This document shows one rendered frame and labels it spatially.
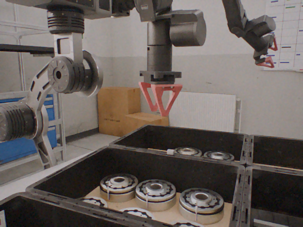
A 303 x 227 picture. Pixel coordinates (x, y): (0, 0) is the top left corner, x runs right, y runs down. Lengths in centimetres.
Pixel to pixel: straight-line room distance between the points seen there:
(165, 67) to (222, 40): 311
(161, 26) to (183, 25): 5
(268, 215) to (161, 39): 47
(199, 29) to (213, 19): 319
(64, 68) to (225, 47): 288
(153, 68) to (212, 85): 314
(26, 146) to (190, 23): 229
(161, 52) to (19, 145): 218
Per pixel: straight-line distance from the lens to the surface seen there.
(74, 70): 97
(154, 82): 51
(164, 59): 54
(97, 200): 62
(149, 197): 61
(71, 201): 48
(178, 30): 52
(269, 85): 349
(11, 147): 256
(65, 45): 104
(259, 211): 67
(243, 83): 354
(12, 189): 112
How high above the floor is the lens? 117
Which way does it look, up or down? 11 degrees down
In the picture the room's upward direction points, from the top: straight up
